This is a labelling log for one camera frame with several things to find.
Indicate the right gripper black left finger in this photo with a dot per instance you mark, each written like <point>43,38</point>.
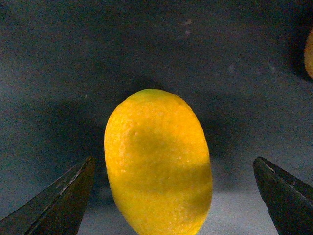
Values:
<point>58,209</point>

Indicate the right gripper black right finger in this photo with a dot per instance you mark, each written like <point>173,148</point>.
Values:
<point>289,200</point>

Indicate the yellow lemon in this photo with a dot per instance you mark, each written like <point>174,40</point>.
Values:
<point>158,164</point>

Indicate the golden brown pear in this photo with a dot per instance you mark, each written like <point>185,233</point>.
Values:
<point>308,54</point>

